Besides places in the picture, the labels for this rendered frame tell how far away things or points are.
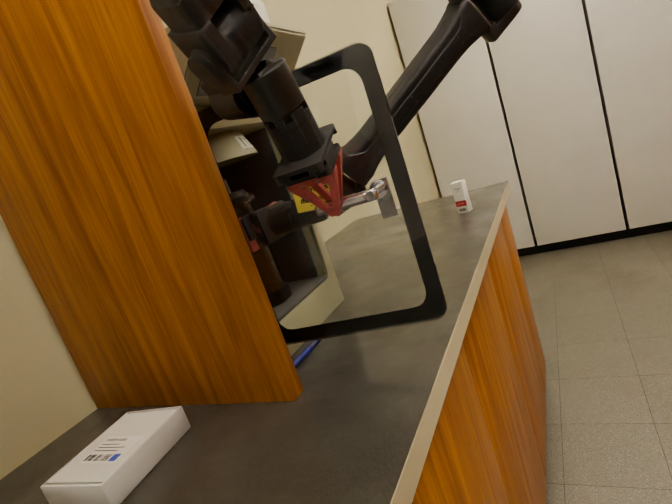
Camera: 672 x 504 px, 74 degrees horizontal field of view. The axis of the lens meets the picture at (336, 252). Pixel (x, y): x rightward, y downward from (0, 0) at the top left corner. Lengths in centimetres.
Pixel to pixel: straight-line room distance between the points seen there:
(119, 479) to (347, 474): 31
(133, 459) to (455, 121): 336
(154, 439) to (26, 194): 47
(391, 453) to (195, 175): 43
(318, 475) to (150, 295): 40
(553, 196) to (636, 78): 90
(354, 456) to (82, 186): 57
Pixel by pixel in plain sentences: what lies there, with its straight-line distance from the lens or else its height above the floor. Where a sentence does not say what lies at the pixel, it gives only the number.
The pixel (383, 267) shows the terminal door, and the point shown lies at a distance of 66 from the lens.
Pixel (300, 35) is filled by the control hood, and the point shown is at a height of 150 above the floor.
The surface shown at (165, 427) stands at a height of 97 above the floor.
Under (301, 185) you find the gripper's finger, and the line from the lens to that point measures 56.
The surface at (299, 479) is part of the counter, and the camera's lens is 56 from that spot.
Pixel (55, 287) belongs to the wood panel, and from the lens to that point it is 97.
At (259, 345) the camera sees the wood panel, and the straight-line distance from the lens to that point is 68.
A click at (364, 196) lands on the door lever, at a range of 59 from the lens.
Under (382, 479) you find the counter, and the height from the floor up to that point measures 94.
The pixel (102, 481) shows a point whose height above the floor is 98.
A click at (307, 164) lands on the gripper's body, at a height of 126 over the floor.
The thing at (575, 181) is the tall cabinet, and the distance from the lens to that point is 374.
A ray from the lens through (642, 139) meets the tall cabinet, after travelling 374.
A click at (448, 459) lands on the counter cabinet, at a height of 78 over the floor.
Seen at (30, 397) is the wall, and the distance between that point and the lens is 104.
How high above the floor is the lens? 127
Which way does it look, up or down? 12 degrees down
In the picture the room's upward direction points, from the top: 19 degrees counter-clockwise
